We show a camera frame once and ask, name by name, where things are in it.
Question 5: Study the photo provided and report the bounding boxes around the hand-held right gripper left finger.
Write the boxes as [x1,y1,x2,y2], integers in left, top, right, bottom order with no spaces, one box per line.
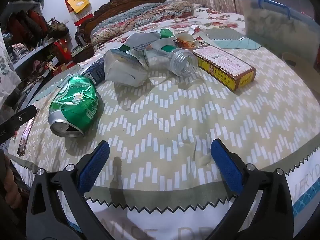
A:
[25,140,118,240]

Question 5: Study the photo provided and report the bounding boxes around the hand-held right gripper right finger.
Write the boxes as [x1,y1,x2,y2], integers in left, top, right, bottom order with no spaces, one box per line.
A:
[207,138,294,240]

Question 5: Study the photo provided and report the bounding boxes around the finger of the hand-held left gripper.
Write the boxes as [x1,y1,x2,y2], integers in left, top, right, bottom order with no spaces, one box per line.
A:
[0,104,38,144]

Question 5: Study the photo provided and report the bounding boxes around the silver red snack wrapper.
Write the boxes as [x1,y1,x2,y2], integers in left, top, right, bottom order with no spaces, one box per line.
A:
[17,109,40,156]

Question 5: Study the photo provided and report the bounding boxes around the crushed green drink can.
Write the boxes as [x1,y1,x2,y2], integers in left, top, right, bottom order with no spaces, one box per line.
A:
[48,76,98,138]

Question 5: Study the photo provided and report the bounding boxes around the blue white drink carton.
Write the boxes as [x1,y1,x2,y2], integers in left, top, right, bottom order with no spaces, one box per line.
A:
[80,56,110,83]

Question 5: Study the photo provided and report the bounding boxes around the crushed grey drink carton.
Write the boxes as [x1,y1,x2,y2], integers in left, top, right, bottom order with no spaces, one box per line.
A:
[103,49,148,88]

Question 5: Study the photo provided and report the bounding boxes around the brown yellow cardboard box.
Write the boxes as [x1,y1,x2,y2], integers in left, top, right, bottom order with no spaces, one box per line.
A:
[192,44,257,91]

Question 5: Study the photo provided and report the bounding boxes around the clear plastic bottle green label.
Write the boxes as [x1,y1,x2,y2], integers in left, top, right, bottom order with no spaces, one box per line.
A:
[144,45,199,77]

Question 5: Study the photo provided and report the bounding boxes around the beige plastic bin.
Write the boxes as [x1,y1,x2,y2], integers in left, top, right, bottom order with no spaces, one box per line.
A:
[281,46,315,83]

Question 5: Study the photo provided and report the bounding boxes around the orange snack bag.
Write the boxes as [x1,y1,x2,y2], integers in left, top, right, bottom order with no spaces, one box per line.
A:
[176,34,200,48]

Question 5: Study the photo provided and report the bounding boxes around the white paper wrapper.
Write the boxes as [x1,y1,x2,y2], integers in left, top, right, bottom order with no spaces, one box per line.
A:
[187,25,201,36]

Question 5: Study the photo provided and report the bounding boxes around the person's left hand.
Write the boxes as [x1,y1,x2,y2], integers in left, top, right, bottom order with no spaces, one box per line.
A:
[4,165,23,209]

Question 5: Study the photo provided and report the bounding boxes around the checkered cloth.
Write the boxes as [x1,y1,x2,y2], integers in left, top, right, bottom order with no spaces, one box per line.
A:
[10,44,32,63]

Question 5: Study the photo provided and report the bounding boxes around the grey storage shelf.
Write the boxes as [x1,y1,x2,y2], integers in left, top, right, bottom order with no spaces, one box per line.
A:
[0,1,75,80]

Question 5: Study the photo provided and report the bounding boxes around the red gift bag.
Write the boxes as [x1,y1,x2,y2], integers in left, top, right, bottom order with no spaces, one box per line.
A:
[52,39,73,64]

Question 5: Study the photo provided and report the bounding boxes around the folded dark red clothes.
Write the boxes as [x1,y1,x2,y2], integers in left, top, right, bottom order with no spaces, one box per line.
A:
[7,9,49,48]

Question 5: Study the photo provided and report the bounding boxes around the brown handbag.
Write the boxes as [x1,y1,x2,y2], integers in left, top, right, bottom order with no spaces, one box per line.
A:
[49,17,69,38]

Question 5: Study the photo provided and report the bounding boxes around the clear storage box blue lid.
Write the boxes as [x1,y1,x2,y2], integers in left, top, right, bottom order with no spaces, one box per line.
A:
[236,0,315,53]

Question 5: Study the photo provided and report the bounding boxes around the white floral bedsheet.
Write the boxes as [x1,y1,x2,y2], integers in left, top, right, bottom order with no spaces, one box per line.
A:
[120,5,247,45]

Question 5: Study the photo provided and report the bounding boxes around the carved wooden headboard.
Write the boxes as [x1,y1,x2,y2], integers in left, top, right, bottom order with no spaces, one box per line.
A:
[75,0,168,63]

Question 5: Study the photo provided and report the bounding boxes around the floral pillow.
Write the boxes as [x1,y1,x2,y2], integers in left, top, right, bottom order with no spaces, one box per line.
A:
[90,1,194,48]

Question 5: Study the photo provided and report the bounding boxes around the yellow wall calendar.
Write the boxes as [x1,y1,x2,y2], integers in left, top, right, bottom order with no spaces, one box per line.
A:
[65,0,93,27]

